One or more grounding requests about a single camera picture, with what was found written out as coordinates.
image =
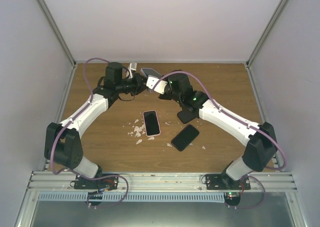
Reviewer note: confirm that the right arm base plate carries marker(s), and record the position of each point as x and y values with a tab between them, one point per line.
232	189

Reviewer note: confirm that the black phone lower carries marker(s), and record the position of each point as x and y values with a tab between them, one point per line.
184	138

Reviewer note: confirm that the black phone upper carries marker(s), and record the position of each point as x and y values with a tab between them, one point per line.
186	116

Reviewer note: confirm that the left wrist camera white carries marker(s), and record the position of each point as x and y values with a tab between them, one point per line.
132	69

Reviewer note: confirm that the aluminium rail frame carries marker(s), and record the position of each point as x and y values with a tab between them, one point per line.
160	182

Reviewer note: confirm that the phone in pink case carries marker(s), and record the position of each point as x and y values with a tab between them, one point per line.
151	123

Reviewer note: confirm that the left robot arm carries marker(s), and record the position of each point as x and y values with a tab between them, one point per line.
63	140

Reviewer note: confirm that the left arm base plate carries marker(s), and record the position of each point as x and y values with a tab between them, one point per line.
96	187

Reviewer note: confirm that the black phone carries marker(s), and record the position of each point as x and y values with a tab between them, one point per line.
186	116
184	138

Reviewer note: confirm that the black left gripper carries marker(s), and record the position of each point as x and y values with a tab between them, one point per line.
139	87

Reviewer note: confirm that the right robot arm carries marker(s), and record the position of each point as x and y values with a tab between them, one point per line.
259	139

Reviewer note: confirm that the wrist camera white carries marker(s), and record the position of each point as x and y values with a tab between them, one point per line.
158	86
132	69

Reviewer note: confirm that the grey slotted cable duct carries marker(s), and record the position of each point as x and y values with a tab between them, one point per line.
198	197

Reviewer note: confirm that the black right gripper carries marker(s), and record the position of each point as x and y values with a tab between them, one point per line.
161	98

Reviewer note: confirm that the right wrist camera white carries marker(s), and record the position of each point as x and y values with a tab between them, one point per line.
158	86

